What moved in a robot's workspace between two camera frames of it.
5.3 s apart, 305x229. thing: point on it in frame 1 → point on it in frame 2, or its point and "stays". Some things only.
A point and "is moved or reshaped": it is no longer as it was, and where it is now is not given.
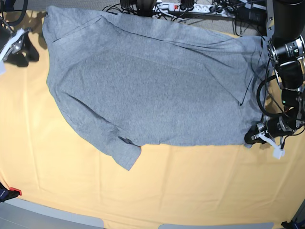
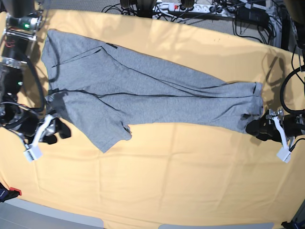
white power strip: (199, 9) stays
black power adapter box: (249, 16) stays
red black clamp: (5, 194) stays
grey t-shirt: (136, 81) is moved or reshaped
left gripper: (13, 57) → (41, 127)
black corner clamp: (293, 224) stays
